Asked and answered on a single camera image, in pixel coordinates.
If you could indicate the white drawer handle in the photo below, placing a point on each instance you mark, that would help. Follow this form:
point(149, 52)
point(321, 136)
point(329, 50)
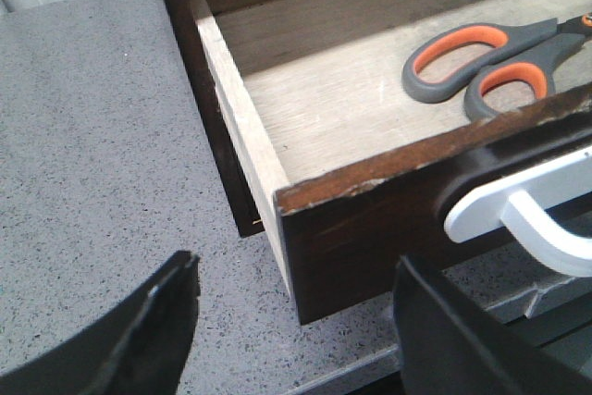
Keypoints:
point(519, 203)

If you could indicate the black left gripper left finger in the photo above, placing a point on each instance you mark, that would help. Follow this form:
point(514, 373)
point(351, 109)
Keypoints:
point(140, 347)

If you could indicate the grey orange scissors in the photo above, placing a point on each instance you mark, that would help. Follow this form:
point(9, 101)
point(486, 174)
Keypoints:
point(529, 53)

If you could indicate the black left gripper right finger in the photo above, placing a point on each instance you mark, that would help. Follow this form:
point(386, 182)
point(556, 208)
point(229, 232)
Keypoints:
point(449, 345)

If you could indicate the wooden drawer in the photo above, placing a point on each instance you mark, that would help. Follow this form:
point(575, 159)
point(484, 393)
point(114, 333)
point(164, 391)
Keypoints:
point(347, 171)

